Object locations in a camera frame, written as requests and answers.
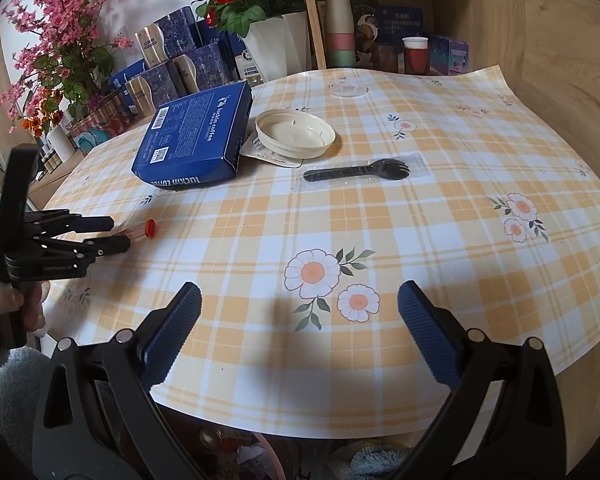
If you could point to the small red capped tube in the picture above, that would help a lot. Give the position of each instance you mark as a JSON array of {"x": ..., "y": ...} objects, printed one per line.
[{"x": 151, "y": 228}]

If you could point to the row of small brown bottles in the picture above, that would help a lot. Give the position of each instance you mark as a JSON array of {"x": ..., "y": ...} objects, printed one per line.
[{"x": 51, "y": 162}]

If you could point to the orange artificial flowers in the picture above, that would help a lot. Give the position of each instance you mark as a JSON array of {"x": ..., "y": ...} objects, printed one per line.
[{"x": 37, "y": 125}]

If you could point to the teal patterned pack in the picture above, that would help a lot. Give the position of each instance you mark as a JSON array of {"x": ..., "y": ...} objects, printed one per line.
[{"x": 92, "y": 141}]

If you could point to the light blue fluffy clothing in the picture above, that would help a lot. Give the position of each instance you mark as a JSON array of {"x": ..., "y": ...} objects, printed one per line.
[{"x": 365, "y": 457}]

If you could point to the red rose plant white pot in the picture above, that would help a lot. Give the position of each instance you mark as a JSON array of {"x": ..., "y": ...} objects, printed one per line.
[{"x": 275, "y": 47}]

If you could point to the clear plastic lid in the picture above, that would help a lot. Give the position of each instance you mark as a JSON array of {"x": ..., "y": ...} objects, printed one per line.
[{"x": 349, "y": 91}]

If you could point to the white round lid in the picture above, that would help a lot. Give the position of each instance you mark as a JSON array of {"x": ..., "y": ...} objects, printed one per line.
[{"x": 295, "y": 132}]

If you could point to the blue printed pack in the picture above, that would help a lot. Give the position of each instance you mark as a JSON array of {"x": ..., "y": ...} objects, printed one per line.
[{"x": 402, "y": 22}]

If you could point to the pink artificial blossom tree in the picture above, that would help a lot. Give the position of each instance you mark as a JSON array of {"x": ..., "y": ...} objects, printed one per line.
[{"x": 65, "y": 10}]

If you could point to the person's left forearm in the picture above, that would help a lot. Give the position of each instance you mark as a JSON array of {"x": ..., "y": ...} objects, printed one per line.
[{"x": 10, "y": 375}]

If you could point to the person's left hand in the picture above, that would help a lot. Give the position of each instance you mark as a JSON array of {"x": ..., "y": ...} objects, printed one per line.
[{"x": 5, "y": 302}]

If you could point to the blue gold gift box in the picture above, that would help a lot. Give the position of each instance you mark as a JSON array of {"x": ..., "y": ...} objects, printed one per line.
[
  {"x": 205, "y": 67},
  {"x": 152, "y": 90},
  {"x": 172, "y": 35}
]

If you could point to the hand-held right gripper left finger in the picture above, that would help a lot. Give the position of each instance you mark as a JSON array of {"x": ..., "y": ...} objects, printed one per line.
[{"x": 175, "y": 332}]

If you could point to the brown plastic cup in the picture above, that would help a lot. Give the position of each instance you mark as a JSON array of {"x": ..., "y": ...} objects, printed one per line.
[{"x": 387, "y": 57}]

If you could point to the long blue box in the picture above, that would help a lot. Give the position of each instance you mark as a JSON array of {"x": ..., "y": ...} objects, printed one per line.
[{"x": 130, "y": 77}]

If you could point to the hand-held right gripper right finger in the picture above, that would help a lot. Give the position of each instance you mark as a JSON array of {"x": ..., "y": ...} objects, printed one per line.
[{"x": 430, "y": 332}]

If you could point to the small white sachet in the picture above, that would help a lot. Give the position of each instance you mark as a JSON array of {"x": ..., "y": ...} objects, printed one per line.
[{"x": 267, "y": 155}]

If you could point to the blue white carton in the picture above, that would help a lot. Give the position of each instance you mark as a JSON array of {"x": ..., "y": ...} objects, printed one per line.
[{"x": 250, "y": 67}]

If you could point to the low wooden cabinet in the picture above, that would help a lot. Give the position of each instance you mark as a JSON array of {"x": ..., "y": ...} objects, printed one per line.
[{"x": 55, "y": 185}]

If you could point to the wooden shelf unit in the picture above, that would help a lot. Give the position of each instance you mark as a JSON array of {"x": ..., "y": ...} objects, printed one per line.
[{"x": 480, "y": 0}]

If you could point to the flat blue coffee box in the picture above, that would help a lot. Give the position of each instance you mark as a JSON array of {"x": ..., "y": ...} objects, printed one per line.
[{"x": 190, "y": 130}]

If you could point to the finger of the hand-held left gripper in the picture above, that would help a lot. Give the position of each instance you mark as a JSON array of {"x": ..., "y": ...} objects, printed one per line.
[
  {"x": 112, "y": 245},
  {"x": 95, "y": 223}
]

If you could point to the red paper cup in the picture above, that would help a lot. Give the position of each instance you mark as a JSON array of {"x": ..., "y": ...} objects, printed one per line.
[{"x": 416, "y": 60}]

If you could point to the purple blue box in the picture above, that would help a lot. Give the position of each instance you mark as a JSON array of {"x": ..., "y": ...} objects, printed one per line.
[{"x": 450, "y": 55}]

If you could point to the striped patterned basket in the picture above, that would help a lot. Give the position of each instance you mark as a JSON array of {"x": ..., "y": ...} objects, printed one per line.
[{"x": 107, "y": 110}]

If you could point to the dark picture pack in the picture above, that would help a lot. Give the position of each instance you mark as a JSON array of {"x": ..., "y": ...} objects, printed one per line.
[{"x": 365, "y": 15}]

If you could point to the black spork in clear wrapper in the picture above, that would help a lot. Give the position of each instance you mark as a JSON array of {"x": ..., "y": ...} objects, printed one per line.
[{"x": 340, "y": 174}]

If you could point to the stack of pastel paper cups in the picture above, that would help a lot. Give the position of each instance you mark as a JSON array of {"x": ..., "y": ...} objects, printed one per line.
[{"x": 339, "y": 20}]

